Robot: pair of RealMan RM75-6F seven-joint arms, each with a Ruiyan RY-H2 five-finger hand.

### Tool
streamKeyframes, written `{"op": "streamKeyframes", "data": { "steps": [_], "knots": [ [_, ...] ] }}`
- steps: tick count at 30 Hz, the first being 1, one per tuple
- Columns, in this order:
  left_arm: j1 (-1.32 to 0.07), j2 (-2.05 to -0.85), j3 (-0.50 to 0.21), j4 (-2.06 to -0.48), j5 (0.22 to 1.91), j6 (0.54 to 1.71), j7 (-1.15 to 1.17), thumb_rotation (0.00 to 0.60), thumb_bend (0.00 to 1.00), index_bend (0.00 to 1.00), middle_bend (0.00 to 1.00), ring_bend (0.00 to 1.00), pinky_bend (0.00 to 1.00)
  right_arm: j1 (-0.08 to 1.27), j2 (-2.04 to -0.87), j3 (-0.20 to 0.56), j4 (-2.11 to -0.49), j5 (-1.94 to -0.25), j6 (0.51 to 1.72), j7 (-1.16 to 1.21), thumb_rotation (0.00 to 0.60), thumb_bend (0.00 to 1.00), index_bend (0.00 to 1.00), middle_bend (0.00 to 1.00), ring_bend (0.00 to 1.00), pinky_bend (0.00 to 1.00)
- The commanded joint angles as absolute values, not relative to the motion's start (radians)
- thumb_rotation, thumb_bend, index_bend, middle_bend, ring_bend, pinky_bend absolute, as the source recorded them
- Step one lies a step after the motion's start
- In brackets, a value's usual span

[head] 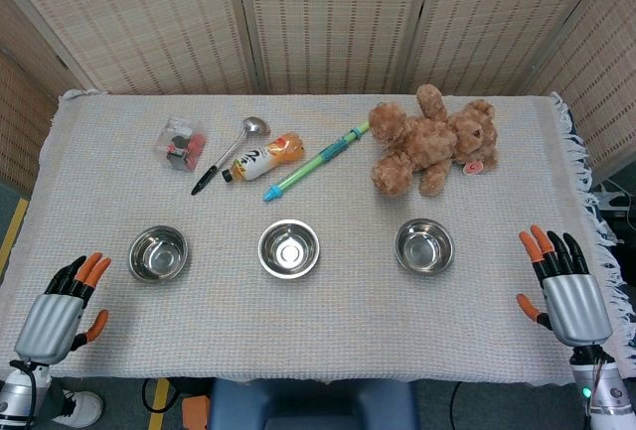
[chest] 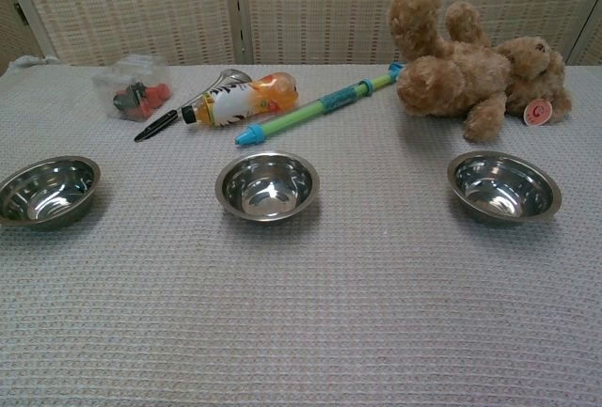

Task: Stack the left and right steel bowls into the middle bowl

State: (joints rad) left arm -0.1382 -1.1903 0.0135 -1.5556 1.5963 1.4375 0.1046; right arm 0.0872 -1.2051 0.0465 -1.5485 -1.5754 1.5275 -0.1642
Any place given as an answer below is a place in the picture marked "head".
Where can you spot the orange floor object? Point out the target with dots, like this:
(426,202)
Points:
(196,412)

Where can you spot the brown teddy bear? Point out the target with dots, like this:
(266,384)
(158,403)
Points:
(427,144)

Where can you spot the clear bag of toys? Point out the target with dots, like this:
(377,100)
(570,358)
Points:
(180,144)

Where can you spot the beige woven tablecloth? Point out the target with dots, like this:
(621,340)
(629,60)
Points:
(318,321)

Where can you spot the white sneaker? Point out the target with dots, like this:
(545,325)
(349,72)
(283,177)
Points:
(82,407)

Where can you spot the small stainless steel bowl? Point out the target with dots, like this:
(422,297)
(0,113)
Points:
(158,253)
(425,247)
(289,250)

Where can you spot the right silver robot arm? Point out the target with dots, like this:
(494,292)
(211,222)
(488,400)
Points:
(603,390)

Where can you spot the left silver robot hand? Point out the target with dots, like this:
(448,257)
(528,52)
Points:
(48,323)

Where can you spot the woven folding screen panel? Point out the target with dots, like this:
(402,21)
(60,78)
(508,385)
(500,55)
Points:
(497,18)
(606,67)
(149,23)
(20,102)
(333,23)

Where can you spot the green blue water squirter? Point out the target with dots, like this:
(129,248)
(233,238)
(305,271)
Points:
(318,159)

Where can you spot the orange juice plastic bottle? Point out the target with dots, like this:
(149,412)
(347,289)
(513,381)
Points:
(263,159)

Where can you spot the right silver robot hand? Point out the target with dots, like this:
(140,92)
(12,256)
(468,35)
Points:
(576,308)

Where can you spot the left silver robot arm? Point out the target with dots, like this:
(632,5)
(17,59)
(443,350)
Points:
(20,392)

